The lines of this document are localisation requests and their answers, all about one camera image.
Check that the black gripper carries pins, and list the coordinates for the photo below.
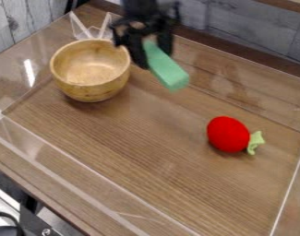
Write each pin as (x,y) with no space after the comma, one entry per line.
(144,17)

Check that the green rectangular stick block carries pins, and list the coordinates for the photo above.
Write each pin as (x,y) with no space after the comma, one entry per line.
(167,71)

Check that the brown wooden bowl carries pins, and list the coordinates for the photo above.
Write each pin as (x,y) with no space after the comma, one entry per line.
(90,69)

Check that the red knitted strawberry toy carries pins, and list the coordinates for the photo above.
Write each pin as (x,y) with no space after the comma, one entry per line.
(230,137)

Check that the clear acrylic corner bracket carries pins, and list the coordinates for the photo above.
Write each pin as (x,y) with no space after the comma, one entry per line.
(82,32)

